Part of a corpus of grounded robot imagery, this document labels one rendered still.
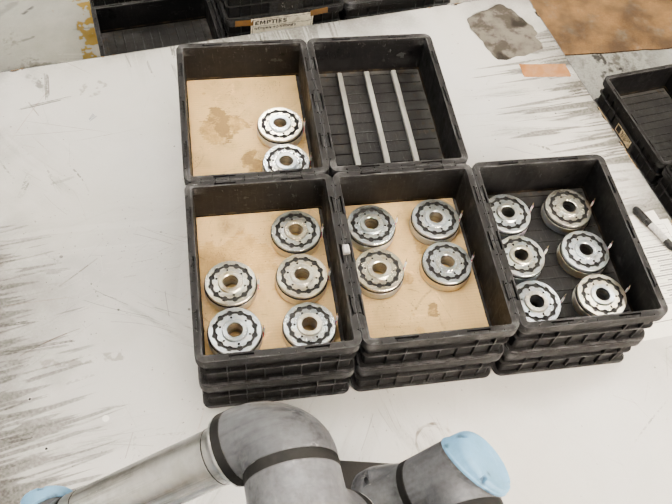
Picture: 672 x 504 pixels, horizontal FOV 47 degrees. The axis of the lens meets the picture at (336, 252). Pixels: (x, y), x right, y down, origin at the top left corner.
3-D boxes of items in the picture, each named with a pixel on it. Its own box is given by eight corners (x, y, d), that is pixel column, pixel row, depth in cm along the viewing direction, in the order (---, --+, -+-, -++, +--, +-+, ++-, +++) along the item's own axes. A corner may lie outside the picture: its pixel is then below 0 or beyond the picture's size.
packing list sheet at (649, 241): (734, 322, 176) (735, 321, 175) (646, 347, 171) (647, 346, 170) (660, 208, 192) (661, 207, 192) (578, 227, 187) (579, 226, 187)
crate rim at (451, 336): (518, 335, 146) (522, 329, 144) (362, 352, 142) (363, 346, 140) (467, 169, 167) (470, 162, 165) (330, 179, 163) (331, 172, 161)
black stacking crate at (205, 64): (325, 205, 171) (329, 173, 161) (189, 216, 167) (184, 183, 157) (302, 76, 192) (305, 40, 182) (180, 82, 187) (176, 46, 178)
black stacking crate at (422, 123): (457, 195, 175) (468, 163, 166) (327, 205, 171) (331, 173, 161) (420, 70, 196) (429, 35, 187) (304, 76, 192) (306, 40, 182)
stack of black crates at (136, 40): (211, 41, 291) (207, -10, 271) (229, 99, 276) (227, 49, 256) (101, 57, 282) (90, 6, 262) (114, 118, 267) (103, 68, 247)
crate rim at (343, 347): (362, 352, 142) (363, 346, 140) (195, 369, 137) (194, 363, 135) (330, 179, 163) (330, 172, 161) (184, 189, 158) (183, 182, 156)
